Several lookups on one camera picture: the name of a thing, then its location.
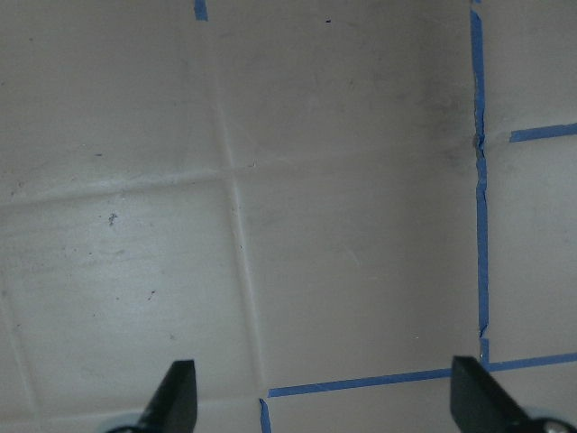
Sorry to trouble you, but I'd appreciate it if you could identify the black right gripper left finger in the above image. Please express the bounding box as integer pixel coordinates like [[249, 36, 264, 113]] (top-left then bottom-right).
[[135, 360, 197, 433]]

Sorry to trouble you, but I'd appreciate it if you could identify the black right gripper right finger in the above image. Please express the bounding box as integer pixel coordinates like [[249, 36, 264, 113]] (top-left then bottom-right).
[[450, 356, 576, 433]]

